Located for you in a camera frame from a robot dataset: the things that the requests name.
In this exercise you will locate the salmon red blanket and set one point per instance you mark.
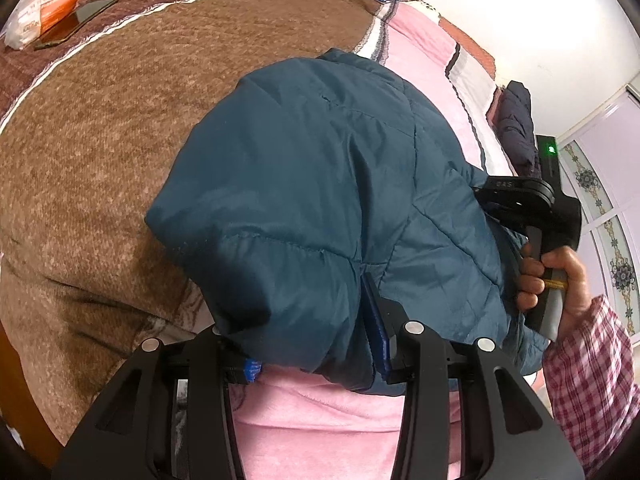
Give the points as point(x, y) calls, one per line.
point(475, 55)

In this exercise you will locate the pink white striped blanket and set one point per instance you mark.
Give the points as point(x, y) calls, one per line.
point(325, 425)

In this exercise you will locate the brown fleece blanket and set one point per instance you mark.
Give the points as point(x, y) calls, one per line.
point(110, 170)

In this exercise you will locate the orange white plastic packet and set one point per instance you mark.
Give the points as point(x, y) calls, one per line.
point(42, 12)

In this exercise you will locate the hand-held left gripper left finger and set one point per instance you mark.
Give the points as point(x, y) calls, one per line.
point(250, 368)

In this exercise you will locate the black smartphone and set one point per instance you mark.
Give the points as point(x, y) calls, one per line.
point(75, 22)

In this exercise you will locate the person's right hand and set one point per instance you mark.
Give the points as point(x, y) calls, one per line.
point(575, 285)

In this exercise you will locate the black padded jacket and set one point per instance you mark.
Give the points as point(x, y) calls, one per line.
point(517, 125)

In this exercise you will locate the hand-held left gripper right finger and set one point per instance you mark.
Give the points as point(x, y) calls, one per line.
point(377, 330)

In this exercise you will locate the teal quilted jacket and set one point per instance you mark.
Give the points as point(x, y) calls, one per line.
point(310, 185)

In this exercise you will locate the wooden bed frame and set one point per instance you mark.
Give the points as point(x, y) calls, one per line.
point(25, 400)

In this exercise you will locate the lilac wardrobe with floral trim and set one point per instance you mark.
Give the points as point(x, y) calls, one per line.
point(610, 220)

